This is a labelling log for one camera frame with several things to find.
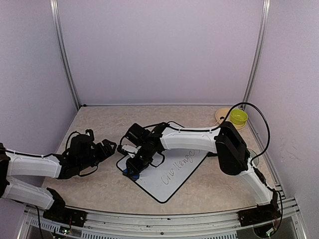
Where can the yellow-green plastic bowl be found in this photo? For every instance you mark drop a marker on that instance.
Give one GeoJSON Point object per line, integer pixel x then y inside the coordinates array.
{"type": "Point", "coordinates": [238, 117]}

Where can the left aluminium frame post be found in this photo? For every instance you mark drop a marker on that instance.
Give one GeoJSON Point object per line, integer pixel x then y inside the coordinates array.
{"type": "Point", "coordinates": [63, 53]}

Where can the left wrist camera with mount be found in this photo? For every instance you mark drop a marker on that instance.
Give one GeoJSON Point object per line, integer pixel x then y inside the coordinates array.
{"type": "Point", "coordinates": [90, 134]}

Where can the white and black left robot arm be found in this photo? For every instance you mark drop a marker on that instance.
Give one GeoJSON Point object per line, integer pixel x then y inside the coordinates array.
{"type": "Point", "coordinates": [81, 152]}

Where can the blue whiteboard eraser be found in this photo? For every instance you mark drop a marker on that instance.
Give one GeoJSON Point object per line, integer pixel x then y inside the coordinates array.
{"type": "Point", "coordinates": [131, 175]}

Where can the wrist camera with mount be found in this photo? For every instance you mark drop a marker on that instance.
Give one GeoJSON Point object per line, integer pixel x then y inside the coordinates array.
{"type": "Point", "coordinates": [90, 134]}
{"type": "Point", "coordinates": [127, 150]}

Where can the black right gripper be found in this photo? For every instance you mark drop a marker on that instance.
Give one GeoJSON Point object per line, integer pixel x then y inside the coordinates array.
{"type": "Point", "coordinates": [134, 167]}

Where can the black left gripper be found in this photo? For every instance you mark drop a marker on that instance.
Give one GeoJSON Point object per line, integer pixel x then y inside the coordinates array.
{"type": "Point", "coordinates": [104, 155]}

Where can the right aluminium frame post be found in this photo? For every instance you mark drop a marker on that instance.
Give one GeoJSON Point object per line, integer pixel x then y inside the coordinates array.
{"type": "Point", "coordinates": [258, 49]}

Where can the front aluminium rail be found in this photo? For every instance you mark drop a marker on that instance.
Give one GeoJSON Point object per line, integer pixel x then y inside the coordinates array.
{"type": "Point", "coordinates": [107, 225]}

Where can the aluminium frame post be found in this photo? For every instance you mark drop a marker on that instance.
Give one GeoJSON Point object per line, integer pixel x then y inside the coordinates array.
{"type": "Point", "coordinates": [258, 49]}
{"type": "Point", "coordinates": [63, 53]}

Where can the beige wooden plate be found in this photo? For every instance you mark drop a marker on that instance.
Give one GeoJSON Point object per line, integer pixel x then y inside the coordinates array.
{"type": "Point", "coordinates": [220, 115]}

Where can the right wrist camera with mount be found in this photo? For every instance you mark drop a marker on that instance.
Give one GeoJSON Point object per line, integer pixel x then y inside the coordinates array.
{"type": "Point", "coordinates": [127, 150]}

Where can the clear glass bowl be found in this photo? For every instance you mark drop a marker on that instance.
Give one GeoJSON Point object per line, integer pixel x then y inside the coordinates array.
{"type": "Point", "coordinates": [253, 156]}

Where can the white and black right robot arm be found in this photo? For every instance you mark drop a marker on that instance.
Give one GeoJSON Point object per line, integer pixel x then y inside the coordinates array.
{"type": "Point", "coordinates": [223, 141]}

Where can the white whiteboard with black frame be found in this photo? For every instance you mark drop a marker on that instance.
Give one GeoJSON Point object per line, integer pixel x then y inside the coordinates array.
{"type": "Point", "coordinates": [173, 168]}

